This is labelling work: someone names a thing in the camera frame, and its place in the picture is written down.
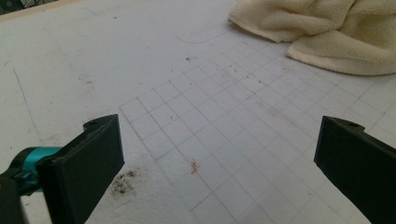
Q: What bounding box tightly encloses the white foam mat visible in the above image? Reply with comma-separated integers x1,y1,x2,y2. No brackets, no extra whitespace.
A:
0,0,396,224

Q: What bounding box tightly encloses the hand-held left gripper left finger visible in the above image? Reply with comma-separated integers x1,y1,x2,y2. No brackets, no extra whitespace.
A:
35,114,126,224

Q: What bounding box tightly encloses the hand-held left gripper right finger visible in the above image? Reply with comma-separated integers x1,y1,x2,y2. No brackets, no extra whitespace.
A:
313,115,396,224

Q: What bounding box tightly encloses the cream towel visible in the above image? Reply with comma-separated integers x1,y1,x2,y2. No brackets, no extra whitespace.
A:
228,0,396,77

